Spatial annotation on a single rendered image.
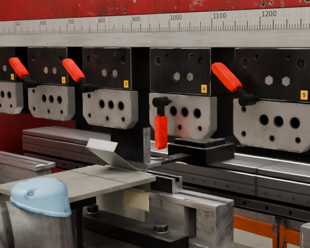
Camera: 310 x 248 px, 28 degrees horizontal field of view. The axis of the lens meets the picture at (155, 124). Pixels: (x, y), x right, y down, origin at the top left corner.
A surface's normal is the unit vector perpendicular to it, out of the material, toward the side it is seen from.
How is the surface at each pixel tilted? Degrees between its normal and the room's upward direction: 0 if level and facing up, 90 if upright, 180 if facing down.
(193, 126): 90
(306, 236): 90
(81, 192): 0
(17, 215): 48
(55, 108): 90
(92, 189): 0
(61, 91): 90
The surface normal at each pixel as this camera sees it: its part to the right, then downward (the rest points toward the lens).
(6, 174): -0.69, 0.11
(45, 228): 0.36, 0.14
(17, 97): 0.73, 0.09
